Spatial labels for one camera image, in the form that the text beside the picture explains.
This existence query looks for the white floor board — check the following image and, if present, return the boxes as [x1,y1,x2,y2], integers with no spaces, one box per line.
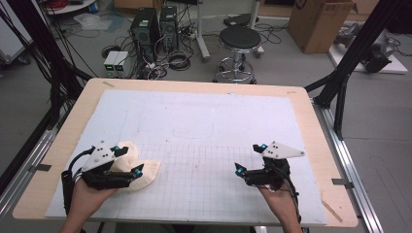
[327,21,409,76]

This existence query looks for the small black computer tower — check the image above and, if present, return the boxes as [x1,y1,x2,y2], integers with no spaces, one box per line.
[158,5,180,52]

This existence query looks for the grey metal clamp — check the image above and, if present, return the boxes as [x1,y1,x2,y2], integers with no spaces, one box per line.
[27,163,52,173]
[331,178,355,189]

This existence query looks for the coiled black cables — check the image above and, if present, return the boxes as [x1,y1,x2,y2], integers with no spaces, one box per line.
[167,50,192,72]

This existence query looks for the brown cardboard box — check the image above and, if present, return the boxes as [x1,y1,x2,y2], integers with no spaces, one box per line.
[287,0,358,54]

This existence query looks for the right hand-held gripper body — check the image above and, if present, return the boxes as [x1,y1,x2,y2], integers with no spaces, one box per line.
[244,140,306,191]

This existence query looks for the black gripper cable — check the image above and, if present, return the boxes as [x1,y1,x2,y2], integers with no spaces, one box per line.
[275,166,302,226]
[60,146,96,216]

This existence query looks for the white stand leg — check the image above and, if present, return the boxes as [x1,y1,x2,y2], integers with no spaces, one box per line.
[193,0,212,63]
[248,0,266,58]

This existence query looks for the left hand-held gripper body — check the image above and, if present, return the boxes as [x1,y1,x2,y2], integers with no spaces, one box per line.
[80,140,134,191]

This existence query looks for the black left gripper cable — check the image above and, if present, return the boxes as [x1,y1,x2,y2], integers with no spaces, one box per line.
[60,146,96,216]

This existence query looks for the cream egg-print cloth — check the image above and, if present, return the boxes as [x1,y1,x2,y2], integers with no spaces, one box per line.
[110,140,162,195]

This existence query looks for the black machine on board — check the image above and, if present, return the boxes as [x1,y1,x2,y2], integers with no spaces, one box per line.
[361,43,394,74]

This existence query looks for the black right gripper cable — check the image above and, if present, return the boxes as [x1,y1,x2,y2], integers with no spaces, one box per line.
[275,166,302,226]

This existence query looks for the person's left hand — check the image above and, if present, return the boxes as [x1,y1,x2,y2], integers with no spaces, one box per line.
[71,179,120,213]

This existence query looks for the clear plastic bag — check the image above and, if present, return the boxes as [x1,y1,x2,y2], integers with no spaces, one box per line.
[73,13,114,32]

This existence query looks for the white power supply box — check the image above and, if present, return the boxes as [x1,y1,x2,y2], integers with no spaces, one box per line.
[103,50,120,74]
[113,50,129,74]

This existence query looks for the person's right hand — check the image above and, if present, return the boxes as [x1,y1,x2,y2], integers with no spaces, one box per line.
[257,183,298,216]

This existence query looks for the aluminium table rail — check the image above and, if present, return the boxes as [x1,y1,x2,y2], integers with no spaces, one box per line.
[311,98,386,233]
[0,128,57,224]

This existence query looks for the large black computer tower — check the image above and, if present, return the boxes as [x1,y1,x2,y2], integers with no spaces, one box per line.
[130,7,162,64]

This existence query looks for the black metal frame strut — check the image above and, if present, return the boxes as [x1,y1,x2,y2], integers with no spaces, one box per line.
[304,0,412,141]
[0,0,93,130]

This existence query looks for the black round stool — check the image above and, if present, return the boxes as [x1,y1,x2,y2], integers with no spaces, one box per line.
[213,25,264,85]

